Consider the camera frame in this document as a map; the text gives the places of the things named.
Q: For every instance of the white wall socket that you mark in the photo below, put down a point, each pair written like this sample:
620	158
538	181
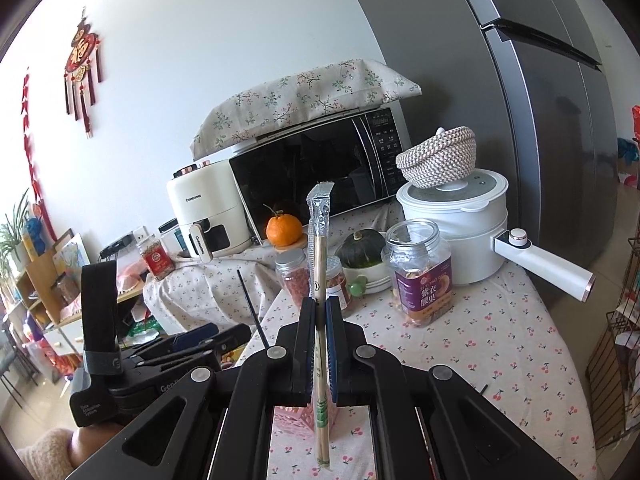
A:
141	235

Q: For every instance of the grey refrigerator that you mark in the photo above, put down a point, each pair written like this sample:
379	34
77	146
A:
525	110

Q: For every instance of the cherry print tablecloth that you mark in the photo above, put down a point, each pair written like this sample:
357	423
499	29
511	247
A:
475	340

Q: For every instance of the person's left forearm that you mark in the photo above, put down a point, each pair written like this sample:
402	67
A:
55	452

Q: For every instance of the pink cloth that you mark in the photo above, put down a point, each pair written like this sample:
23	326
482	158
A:
131	280

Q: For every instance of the wooden shelf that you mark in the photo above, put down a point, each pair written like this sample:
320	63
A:
42	280

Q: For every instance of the plastic-wrapped wooden chopsticks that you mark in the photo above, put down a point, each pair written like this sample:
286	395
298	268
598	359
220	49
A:
320	260

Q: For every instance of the pink plastic utensil holder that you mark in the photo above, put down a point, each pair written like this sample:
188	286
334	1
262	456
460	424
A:
292	417

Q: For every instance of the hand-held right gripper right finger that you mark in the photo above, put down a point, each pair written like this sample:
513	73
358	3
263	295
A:
331	345

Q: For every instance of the short jar with silver lid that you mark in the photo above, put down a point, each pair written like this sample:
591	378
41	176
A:
337	280

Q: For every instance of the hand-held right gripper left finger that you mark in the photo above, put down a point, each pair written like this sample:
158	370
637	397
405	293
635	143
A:
311	340

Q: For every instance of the black microwave oven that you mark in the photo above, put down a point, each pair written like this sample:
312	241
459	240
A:
300	170

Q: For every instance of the black power strip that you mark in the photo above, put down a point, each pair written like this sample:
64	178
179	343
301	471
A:
117	245

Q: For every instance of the white electric cooking pot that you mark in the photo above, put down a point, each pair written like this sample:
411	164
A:
450	220

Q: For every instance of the large clear jar purple label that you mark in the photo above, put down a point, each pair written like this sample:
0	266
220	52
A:
422	285

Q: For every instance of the tall jar with silver lid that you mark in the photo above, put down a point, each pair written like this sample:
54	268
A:
292	285

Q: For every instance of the jar with red label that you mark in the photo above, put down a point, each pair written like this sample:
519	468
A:
156	260

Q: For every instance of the cream air fryer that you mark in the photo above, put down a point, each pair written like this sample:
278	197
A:
200	195

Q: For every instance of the round wooden coaster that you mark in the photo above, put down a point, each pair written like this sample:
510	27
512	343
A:
303	243

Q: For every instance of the green potted plant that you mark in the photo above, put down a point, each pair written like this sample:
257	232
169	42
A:
12	240

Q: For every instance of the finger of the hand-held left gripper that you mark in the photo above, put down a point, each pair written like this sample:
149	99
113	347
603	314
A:
227	337
195	336

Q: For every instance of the floral cloth cover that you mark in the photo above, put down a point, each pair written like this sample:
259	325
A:
300	95

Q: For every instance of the clear container with dark lid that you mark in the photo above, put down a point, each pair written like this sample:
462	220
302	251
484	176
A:
170	237

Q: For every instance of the orange mandarin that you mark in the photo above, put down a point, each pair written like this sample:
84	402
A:
284	230

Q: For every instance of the dark green pumpkin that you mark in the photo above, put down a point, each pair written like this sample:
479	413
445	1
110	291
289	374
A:
357	250

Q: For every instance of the red knot wall decoration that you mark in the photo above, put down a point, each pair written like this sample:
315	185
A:
80	55

